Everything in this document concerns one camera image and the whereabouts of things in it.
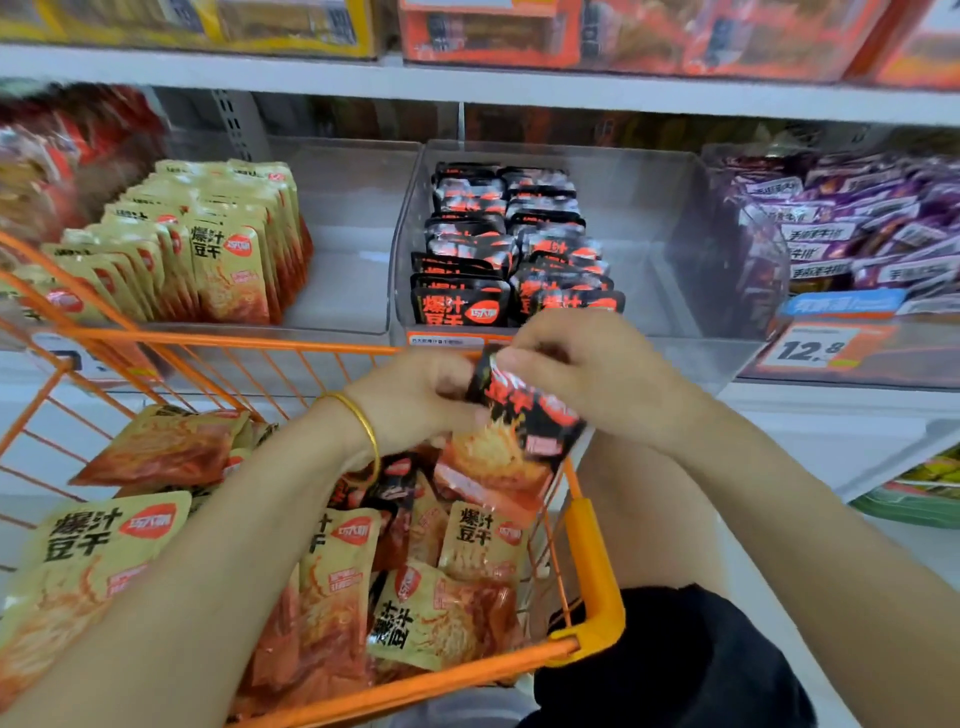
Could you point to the person's left hand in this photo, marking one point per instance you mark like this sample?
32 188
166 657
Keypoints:
428 393

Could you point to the person's right hand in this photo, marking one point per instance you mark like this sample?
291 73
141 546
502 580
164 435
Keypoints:
615 375

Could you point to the black flame print snack packet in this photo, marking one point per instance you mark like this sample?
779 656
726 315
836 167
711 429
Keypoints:
503 458

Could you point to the orange shopping cart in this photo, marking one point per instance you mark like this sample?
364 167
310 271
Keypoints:
593 585

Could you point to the yellow orange snack packet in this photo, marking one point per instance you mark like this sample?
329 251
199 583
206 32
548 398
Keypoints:
228 278
278 168
240 201
255 185

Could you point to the row of yellow orange snacks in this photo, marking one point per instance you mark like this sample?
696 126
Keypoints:
105 270

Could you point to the pile of black orange snacks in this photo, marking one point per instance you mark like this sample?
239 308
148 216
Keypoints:
90 555

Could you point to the person's right forearm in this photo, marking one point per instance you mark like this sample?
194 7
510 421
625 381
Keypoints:
840 570

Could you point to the person's left forearm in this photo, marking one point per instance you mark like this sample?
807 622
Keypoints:
165 615

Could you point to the person's right leg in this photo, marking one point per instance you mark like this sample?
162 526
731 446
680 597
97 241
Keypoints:
645 510

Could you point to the orange blue shelf price tag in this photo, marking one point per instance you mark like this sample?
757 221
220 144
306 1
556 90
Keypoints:
855 345

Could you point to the pile of purple packets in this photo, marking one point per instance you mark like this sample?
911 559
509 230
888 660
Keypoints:
855 225

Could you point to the black shorts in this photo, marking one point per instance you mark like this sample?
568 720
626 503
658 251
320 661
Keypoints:
675 660

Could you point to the pile of green yellow packages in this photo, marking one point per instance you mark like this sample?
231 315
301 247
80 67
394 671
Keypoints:
915 495

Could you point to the stack of orange trimmed packets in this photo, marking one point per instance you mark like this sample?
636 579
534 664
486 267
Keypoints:
675 38

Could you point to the stack of yellow trimmed packets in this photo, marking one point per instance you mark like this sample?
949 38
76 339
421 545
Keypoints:
225 23

